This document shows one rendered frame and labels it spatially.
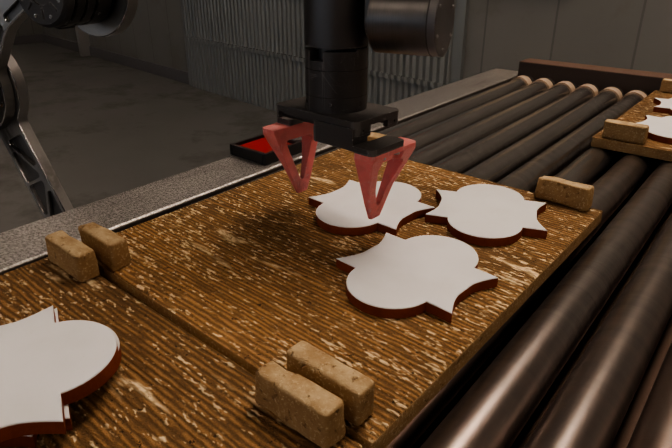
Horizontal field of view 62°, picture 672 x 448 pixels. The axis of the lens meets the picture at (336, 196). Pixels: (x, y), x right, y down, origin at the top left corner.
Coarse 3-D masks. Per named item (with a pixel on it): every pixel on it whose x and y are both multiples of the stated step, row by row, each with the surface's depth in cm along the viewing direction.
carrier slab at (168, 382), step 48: (0, 288) 46; (48, 288) 46; (96, 288) 46; (144, 336) 40; (192, 336) 40; (144, 384) 36; (192, 384) 36; (240, 384) 36; (96, 432) 32; (144, 432) 32; (192, 432) 32; (240, 432) 32; (288, 432) 32
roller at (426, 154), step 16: (544, 96) 116; (560, 96) 121; (512, 112) 104; (528, 112) 108; (464, 128) 94; (480, 128) 95; (496, 128) 98; (432, 144) 86; (448, 144) 87; (464, 144) 90; (416, 160) 80; (432, 160) 82
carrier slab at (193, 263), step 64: (256, 192) 64; (320, 192) 64; (192, 256) 51; (256, 256) 51; (320, 256) 51; (512, 256) 51; (192, 320) 42; (256, 320) 42; (320, 320) 42; (384, 320) 42; (384, 384) 36
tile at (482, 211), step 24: (456, 192) 62; (480, 192) 62; (504, 192) 62; (432, 216) 57; (456, 216) 56; (480, 216) 56; (504, 216) 56; (528, 216) 56; (480, 240) 52; (504, 240) 52
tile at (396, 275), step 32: (352, 256) 49; (384, 256) 49; (416, 256) 49; (448, 256) 49; (352, 288) 44; (384, 288) 44; (416, 288) 44; (448, 288) 44; (480, 288) 45; (448, 320) 41
